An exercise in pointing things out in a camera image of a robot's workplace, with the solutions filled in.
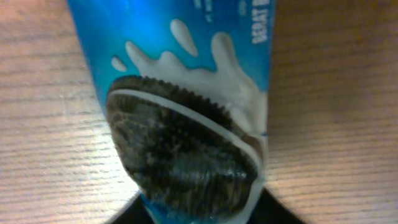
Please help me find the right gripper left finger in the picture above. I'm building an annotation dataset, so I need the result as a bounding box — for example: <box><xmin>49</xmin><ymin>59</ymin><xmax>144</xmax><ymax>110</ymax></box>
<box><xmin>107</xmin><ymin>195</ymin><xmax>155</xmax><ymax>224</ymax></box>

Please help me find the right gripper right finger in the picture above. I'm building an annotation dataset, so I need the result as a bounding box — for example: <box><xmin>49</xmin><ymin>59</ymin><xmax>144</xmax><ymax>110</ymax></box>
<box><xmin>247</xmin><ymin>188</ymin><xmax>307</xmax><ymax>224</ymax></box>

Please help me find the blue Oreo cookie pack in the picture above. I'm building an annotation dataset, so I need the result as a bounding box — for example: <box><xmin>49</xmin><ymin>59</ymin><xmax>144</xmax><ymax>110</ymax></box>
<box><xmin>68</xmin><ymin>0</ymin><xmax>275</xmax><ymax>223</ymax></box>

